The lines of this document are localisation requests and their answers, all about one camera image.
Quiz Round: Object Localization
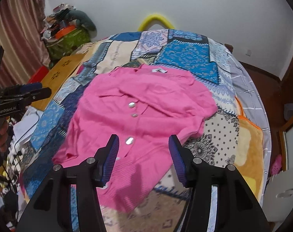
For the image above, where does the peach patterned quilt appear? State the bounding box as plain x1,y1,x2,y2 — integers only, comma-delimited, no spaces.
74,40,101,63

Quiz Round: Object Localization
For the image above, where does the brown striped curtain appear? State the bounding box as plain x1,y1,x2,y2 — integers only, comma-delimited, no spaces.
0,0,50,87

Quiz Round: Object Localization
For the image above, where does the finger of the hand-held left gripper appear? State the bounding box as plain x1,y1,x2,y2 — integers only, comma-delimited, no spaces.
2,83,43,96
16,88,52,107

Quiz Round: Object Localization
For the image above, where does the yellow foam tube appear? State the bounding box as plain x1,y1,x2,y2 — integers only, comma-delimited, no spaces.
138,14,177,31

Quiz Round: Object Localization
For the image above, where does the wooden folding lap desk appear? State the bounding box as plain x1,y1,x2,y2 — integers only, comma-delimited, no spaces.
31,53,88,112

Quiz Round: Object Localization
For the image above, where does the pink button cardigan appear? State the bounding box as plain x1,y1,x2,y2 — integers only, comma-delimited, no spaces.
52,64,218,213

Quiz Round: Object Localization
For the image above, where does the orange box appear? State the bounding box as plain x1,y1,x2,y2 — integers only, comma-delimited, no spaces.
55,25,76,38

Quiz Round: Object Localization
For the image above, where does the orange plush blanket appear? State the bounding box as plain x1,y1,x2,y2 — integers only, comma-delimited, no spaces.
235,97,264,199

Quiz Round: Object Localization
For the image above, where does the red box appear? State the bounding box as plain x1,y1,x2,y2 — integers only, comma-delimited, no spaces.
28,66,49,84

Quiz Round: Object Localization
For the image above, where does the green patterned storage bag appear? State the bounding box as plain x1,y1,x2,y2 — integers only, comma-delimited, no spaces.
46,28,91,60

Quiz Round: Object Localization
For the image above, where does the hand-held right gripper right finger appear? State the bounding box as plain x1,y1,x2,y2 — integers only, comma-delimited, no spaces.
168,135,275,232

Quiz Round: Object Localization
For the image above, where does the thin black floor cable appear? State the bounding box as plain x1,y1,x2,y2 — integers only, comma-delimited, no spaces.
11,111,41,170

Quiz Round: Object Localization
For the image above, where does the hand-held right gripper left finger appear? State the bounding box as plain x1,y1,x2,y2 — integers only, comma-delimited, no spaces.
16,134,120,232

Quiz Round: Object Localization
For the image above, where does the pink clog shoe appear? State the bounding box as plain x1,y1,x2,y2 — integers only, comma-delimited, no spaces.
269,155,282,174

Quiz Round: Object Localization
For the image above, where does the grey checked sheet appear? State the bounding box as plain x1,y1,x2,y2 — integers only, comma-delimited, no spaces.
224,41,274,174

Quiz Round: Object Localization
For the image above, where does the blue patchwork bed sheet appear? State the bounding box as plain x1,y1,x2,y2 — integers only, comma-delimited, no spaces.
22,29,241,232

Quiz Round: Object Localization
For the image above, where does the person's left hand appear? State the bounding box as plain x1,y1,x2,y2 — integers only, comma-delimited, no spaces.
0,117,9,153

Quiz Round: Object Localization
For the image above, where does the white plastic stool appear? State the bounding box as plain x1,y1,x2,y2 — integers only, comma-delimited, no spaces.
262,174,293,223

